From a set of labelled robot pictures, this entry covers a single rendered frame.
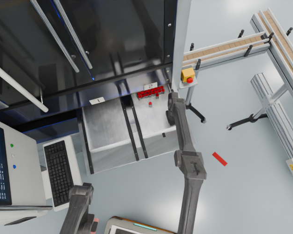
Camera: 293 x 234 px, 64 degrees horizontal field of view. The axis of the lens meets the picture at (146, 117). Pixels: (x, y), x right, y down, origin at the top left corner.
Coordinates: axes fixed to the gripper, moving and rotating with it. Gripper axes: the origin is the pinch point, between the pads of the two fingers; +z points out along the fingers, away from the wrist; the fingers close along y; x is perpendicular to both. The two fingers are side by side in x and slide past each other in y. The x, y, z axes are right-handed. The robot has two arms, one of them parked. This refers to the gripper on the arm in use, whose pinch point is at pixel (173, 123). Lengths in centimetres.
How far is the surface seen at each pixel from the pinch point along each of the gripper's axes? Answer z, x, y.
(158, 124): 4.4, 8.5, 4.3
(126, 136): 4.5, 30.1, 1.6
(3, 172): -28, 88, -14
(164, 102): 2.8, 0.5, 17.9
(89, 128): 3, 52, 14
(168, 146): 6.5, 6.4, -11.3
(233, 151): 94, -61, -2
